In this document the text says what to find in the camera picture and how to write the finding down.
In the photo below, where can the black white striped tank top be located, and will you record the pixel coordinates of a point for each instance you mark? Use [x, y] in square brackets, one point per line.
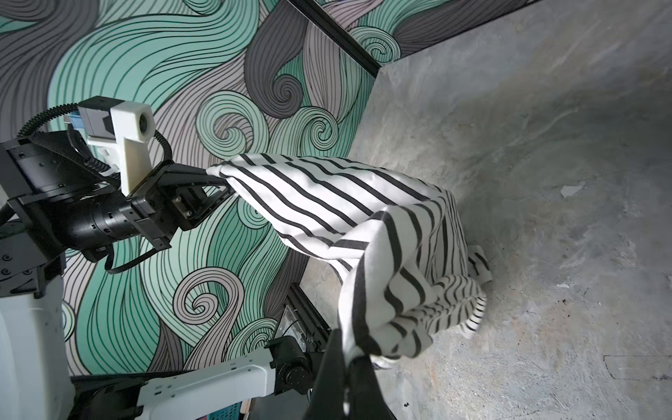
[396, 243]

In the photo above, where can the black frame post right rear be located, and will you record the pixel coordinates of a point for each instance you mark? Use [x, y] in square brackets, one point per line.
[337, 34]

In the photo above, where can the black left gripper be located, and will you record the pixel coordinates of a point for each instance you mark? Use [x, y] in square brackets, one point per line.
[174, 197]

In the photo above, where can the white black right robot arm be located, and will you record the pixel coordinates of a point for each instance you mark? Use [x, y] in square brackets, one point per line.
[278, 367]

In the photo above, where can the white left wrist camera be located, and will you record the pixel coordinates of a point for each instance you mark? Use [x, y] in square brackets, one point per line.
[120, 130]

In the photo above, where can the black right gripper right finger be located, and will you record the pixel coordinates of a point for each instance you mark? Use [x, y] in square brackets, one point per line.
[364, 394]

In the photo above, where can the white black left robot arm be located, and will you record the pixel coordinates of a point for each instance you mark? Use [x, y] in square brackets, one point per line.
[59, 200]

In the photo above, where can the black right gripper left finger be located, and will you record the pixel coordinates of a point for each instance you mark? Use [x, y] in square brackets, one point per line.
[327, 402]

